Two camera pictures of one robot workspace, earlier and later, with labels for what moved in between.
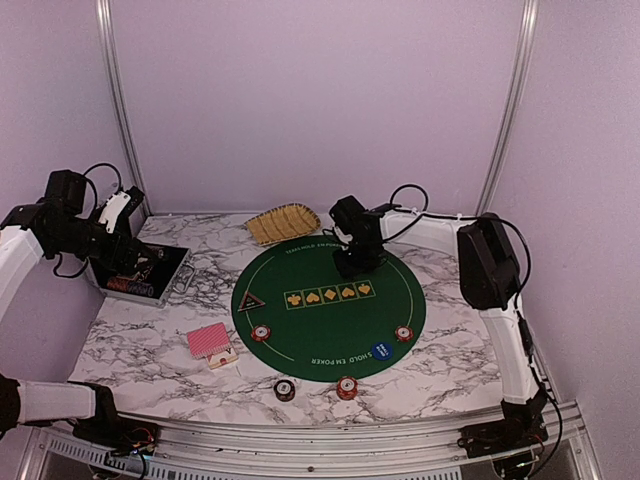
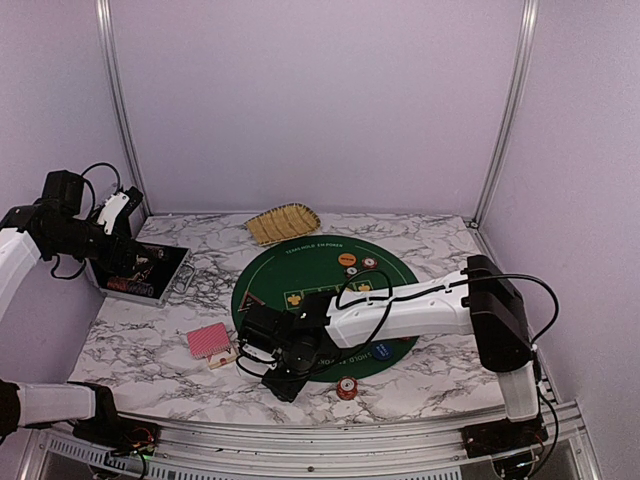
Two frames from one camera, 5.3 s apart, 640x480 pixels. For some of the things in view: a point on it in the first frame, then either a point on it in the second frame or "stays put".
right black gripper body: [359, 258] to [298, 372]
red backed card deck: [208, 340] stays put
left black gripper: [111, 262] stays put
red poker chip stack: [347, 387] stays put
